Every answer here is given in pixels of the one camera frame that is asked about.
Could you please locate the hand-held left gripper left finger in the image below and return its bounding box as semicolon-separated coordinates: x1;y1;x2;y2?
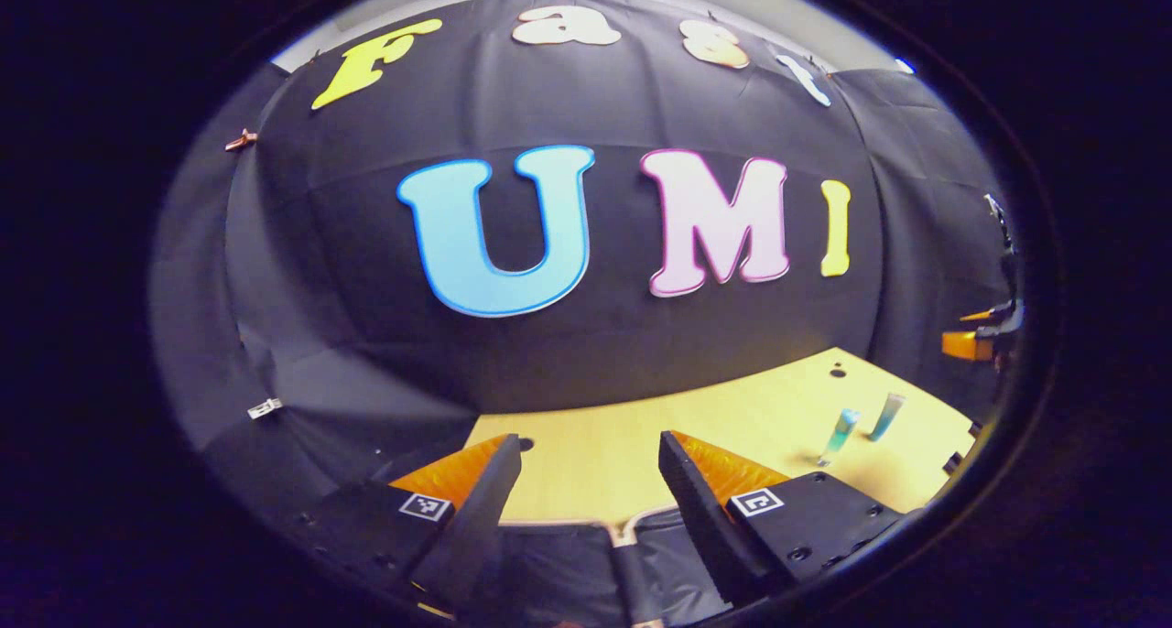
275;433;523;615

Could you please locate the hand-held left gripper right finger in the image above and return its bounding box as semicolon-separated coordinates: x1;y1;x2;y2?
657;430;917;611

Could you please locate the blue white skin care tube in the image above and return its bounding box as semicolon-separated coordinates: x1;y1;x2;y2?
868;392;907;443

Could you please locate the blue skin care bottle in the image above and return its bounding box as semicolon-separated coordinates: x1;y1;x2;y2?
818;408;862;469

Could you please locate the black backdrop cloth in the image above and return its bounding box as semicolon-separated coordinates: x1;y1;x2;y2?
151;0;1017;519

